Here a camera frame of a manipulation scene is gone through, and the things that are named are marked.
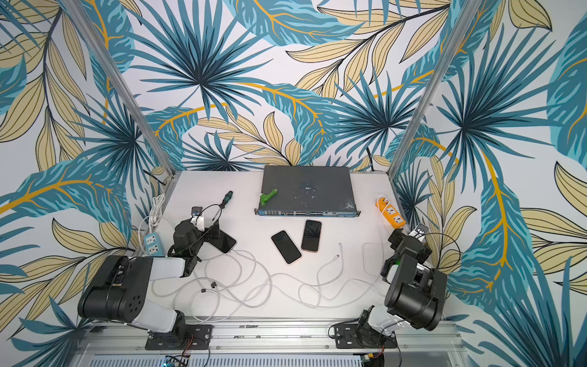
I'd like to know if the orange power strip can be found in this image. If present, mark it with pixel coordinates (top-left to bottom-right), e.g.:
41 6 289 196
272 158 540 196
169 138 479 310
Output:
376 197 406 229

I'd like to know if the phone in grey clear case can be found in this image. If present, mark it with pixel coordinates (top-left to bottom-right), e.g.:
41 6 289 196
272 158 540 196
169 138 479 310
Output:
210 229 237 254

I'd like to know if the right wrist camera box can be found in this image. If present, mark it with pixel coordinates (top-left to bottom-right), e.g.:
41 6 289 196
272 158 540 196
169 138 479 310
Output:
409 223 429 243

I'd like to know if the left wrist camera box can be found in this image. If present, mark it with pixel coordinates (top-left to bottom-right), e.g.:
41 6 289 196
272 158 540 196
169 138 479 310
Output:
190 206 205 232

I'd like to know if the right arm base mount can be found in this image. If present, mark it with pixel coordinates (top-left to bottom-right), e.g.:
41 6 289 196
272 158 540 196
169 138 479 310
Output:
327 321 397 350

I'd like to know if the green plastic pipe fitting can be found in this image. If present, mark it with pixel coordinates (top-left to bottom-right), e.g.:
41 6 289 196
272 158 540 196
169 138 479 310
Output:
259 189 278 206

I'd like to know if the green black screwdriver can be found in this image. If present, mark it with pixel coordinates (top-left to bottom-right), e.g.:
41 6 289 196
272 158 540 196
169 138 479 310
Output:
220 191 233 209

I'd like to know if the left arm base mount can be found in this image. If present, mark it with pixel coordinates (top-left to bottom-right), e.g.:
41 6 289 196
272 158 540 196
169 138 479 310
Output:
145 324 213 351

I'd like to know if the phone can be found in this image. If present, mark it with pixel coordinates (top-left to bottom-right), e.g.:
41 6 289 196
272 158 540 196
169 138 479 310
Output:
301 220 322 252
271 230 302 265
210 229 237 254

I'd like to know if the aluminium front rail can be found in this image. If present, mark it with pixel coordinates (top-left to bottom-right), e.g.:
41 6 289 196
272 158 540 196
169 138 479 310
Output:
71 317 471 366

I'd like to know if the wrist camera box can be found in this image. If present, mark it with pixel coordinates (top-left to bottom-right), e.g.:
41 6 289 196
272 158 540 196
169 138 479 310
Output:
190 206 205 232
409 223 429 243

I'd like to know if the coiled white power cord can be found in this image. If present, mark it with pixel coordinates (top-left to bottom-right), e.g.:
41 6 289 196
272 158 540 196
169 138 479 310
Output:
137 192 167 249

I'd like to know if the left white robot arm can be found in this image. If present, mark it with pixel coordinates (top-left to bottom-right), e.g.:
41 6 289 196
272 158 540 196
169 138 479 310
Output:
77 220 212 338

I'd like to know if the white charging cable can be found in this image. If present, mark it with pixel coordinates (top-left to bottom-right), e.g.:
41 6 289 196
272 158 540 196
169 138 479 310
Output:
256 242 391 309

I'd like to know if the dark grey network switch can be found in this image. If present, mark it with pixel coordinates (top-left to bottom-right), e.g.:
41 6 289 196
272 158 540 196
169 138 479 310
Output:
255 165 361 218

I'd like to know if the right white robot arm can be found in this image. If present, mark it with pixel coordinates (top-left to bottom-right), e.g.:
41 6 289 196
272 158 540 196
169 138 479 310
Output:
357 224 448 347

